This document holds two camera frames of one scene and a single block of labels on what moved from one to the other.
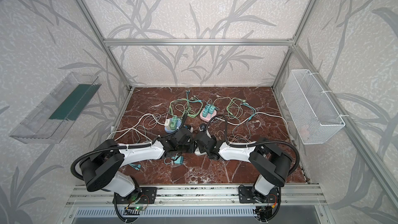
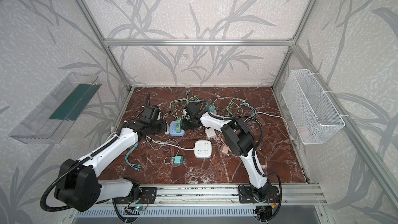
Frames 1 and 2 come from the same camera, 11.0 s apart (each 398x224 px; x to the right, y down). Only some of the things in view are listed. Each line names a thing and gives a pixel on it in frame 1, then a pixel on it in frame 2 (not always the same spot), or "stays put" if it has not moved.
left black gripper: (184, 137) to (159, 125)
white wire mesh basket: (312, 115) stays put
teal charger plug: (180, 161) stays put
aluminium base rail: (293, 195) stays put
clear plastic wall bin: (49, 121) stays put
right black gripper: (201, 138) to (190, 120)
